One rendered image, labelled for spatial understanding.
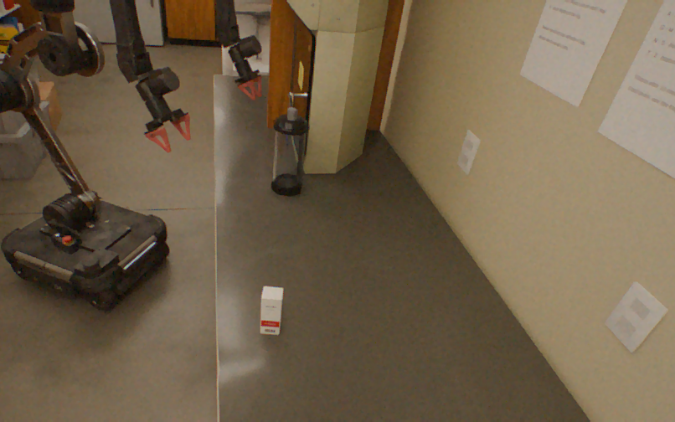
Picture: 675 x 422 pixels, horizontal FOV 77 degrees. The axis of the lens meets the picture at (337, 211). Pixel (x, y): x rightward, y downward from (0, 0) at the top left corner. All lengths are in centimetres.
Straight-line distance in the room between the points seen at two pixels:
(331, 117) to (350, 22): 29
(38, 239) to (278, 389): 183
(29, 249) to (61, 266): 21
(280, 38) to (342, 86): 40
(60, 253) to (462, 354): 189
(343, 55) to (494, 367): 93
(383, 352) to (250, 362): 28
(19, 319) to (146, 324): 56
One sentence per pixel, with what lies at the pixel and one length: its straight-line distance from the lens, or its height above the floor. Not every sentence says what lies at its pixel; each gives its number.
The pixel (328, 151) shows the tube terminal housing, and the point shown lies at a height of 103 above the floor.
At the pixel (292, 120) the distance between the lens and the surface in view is 126.
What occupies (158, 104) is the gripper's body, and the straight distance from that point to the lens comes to 137.
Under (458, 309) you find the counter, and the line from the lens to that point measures 110.
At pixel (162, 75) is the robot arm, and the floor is 126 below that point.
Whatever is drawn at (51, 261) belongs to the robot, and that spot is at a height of 24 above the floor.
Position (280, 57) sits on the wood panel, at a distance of 170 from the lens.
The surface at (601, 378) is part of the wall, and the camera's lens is 104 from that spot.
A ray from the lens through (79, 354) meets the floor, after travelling 223.
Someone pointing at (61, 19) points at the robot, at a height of 127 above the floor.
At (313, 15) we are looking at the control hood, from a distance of 130.
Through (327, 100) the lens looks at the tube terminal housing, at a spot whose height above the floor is 120.
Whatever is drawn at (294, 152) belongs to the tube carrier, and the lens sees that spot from 128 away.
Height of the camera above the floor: 168
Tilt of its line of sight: 34 degrees down
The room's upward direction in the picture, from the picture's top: 9 degrees clockwise
